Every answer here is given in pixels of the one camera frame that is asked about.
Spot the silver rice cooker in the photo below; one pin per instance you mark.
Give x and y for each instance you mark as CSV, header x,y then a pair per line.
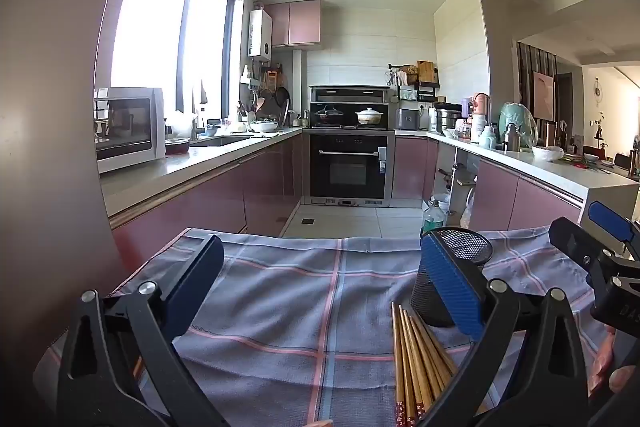
x,y
409,119

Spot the bundle of wooden chopsticks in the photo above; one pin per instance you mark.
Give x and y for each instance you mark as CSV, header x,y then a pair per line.
x,y
415,372

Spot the black wall shelf rack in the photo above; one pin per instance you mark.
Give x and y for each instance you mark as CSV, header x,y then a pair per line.
x,y
425,89

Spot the kitchen window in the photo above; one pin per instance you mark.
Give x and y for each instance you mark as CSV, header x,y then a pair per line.
x,y
160,32

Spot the kitchen sink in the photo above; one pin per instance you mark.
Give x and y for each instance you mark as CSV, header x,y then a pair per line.
x,y
220,141

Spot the green fan in plastic bag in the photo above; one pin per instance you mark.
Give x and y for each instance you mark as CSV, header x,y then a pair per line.
x,y
517,122

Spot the white bowl of greens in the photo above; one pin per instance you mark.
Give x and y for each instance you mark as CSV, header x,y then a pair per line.
x,y
263,126

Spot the pink base cabinets by window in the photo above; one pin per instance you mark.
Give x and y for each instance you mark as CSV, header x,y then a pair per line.
x,y
210,192

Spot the black mesh utensil holder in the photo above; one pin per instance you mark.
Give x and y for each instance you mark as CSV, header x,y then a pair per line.
x,y
430,302

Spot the white plastic bag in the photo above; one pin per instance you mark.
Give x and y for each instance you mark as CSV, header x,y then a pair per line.
x,y
547,153

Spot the black pot with lid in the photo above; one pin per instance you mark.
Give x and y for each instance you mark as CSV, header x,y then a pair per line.
x,y
328,117

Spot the white water heater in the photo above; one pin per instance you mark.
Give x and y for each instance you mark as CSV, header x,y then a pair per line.
x,y
260,34

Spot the hanging black pan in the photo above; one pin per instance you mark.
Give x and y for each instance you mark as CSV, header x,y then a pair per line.
x,y
283,97

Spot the framed wall picture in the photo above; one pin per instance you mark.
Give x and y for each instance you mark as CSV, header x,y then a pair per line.
x,y
542,96

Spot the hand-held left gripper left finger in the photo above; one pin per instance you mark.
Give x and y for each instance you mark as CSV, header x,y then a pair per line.
x,y
196,287

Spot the purple jug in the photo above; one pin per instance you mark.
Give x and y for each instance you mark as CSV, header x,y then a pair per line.
x,y
466,108

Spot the white toaster oven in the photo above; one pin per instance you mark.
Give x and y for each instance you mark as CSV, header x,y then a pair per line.
x,y
130,127

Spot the pink base cabinets with open bay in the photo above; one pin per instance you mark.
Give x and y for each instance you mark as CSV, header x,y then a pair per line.
x,y
520,202

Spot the grey plaid cloth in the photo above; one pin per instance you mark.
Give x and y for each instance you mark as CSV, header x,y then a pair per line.
x,y
300,307

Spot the dark red bowl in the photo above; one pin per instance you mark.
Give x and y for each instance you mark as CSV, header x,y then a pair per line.
x,y
177,147

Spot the person's right hand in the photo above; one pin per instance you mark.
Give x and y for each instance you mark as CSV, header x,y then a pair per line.
x,y
622,377

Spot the black built-in oven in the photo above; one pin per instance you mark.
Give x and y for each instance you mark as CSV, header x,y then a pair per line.
x,y
348,167

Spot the wall clock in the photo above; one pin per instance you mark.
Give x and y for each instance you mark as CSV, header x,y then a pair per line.
x,y
598,88

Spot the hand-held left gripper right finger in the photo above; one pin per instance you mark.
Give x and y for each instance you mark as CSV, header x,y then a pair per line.
x,y
450,287

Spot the steel thermos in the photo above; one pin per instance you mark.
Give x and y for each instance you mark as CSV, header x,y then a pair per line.
x,y
511,138

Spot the pink kettle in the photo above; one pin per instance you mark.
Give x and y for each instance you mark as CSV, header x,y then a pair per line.
x,y
481,104

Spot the white casserole pot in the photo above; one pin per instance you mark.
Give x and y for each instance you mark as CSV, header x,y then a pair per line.
x,y
369,117

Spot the black range hood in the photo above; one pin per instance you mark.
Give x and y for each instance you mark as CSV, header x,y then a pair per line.
x,y
350,93

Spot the pink wall cabinet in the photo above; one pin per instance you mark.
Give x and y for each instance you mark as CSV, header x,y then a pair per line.
x,y
296,23

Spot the steel stock pot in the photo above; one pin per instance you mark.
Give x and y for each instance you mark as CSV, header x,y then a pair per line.
x,y
447,119

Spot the cooking oil bottle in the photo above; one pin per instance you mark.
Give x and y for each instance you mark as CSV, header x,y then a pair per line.
x,y
434,219

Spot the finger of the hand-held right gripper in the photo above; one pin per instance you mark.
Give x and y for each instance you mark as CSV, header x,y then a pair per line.
x,y
609,218
575,244

